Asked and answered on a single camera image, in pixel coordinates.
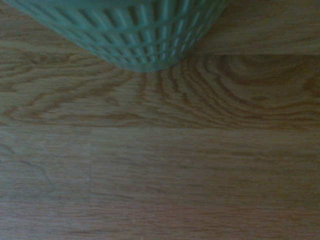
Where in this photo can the green ribbed utensil holder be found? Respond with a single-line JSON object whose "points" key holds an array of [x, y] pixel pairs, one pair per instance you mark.
{"points": [[140, 32]]}

